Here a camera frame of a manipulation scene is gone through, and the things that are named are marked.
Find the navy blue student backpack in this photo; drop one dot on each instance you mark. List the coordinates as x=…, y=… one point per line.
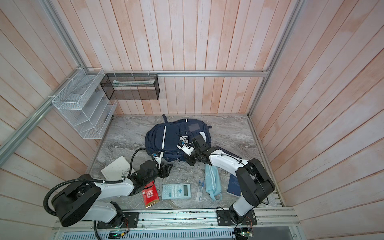
x=165, y=137

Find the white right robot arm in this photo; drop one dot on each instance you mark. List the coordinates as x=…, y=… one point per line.
x=254, y=181

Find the light blue pencil case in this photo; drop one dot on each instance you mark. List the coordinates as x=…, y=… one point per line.
x=213, y=183

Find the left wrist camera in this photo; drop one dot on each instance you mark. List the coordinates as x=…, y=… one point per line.
x=158, y=156

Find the white wire mesh shelf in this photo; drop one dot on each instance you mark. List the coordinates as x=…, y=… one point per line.
x=84, y=104

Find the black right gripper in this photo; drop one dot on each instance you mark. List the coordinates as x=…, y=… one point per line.
x=191, y=161

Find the black mesh basket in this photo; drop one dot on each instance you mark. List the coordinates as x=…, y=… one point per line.
x=126, y=87

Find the navy notebook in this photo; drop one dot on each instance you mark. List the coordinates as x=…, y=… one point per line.
x=234, y=187

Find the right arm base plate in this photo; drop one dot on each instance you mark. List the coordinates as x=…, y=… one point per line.
x=230, y=218

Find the aluminium wall rail frame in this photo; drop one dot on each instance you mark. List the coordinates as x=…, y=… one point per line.
x=43, y=42

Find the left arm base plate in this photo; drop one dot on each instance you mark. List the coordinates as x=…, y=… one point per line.
x=126, y=220

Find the white hardcover book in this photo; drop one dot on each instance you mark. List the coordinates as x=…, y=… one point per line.
x=115, y=170

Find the light blue calculator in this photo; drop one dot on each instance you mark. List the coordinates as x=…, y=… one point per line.
x=176, y=191

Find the clear pen pack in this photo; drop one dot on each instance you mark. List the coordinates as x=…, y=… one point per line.
x=200, y=191

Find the aluminium front rail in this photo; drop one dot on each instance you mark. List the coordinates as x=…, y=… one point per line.
x=207, y=218

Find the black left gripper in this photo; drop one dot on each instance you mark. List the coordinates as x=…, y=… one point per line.
x=165, y=171

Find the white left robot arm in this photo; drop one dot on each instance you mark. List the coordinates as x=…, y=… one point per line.
x=80, y=199

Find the red booklet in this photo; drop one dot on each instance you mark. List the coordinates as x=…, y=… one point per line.
x=150, y=195

